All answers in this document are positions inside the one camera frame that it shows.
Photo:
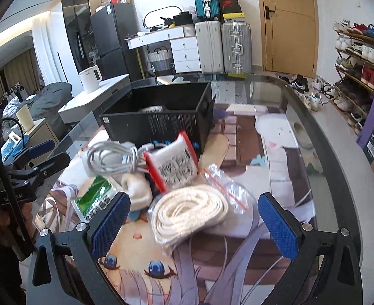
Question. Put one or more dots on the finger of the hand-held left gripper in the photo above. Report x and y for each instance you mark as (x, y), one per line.
(42, 147)
(52, 162)

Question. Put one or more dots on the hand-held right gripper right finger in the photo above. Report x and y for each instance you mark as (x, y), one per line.
(277, 225)

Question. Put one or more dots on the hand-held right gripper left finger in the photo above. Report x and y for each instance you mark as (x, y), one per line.
(110, 222)

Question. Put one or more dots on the green white tissue packet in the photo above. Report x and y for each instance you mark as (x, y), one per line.
(94, 197)

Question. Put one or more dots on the white blue plush toy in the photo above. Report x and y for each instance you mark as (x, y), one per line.
(138, 190)

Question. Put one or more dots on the clear zip bag red strip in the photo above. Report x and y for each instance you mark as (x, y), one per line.
(229, 190)

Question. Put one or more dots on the white printed pouch red edges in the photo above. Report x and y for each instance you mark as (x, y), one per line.
(174, 168)

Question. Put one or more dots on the black cardboard box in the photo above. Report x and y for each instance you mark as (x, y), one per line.
(174, 124)

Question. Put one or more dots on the small wooden bedside table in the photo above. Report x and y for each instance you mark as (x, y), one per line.
(42, 133)

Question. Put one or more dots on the beige bin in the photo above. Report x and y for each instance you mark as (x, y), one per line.
(25, 117)

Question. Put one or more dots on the white side counter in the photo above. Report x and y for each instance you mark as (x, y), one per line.
(94, 100)

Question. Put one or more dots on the white electric kettle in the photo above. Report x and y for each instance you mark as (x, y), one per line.
(90, 79)

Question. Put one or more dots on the printed cartoon table mat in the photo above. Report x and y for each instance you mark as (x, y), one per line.
(247, 139)

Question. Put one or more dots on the beige slipper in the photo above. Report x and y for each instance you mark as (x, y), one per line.
(302, 135)

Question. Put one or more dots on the white patterned packet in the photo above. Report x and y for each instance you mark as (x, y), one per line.
(152, 108)

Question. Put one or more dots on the dark glass cabinet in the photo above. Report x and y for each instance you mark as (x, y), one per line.
(75, 22)

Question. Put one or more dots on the loose shoes pile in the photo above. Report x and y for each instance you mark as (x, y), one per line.
(313, 97)

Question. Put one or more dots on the black refrigerator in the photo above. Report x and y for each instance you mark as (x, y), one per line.
(117, 31)

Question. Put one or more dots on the white woven basket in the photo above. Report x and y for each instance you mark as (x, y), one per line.
(160, 59)

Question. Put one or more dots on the wooden shoe rack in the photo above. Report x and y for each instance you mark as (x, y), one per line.
(339, 70)

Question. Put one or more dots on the white desk with drawers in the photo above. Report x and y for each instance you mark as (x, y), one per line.
(183, 50)

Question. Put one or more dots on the oval black-framed mirror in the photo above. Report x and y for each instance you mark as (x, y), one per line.
(161, 14)

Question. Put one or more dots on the silver suitcase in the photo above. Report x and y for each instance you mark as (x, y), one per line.
(236, 47)

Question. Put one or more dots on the white suitcase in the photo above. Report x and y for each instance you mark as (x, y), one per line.
(208, 46)

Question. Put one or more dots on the rows of assorted sneakers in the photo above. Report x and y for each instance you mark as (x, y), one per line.
(369, 52)

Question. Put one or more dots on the wooden door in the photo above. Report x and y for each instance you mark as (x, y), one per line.
(290, 25)

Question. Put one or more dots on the yellow black box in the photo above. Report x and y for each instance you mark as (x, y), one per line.
(233, 17)

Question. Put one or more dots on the dark red shoe box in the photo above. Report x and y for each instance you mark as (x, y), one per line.
(231, 9)

